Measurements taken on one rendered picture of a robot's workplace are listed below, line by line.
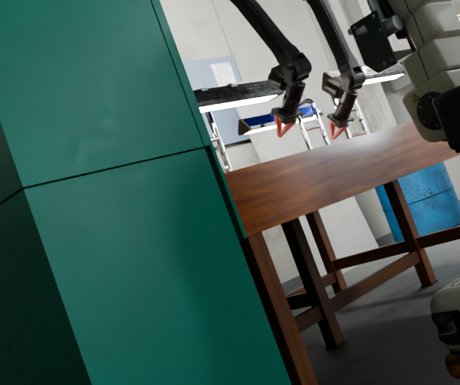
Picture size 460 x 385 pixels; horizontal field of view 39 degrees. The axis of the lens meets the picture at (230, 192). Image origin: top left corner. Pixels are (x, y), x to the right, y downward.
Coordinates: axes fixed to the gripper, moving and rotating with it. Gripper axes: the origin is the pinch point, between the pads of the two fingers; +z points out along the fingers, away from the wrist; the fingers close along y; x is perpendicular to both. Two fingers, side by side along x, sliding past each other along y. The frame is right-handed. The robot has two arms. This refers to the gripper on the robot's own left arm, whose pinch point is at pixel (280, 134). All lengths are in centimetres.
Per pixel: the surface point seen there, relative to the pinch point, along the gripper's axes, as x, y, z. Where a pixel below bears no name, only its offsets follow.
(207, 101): -24.4, 12.2, -1.7
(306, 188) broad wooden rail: 24.8, 14.6, 2.3
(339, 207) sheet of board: -93, -261, 170
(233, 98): -24.2, -0.8, -1.5
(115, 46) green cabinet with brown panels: -9, 68, -33
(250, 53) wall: -231, -265, 95
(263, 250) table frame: 33, 40, 11
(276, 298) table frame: 44, 42, 20
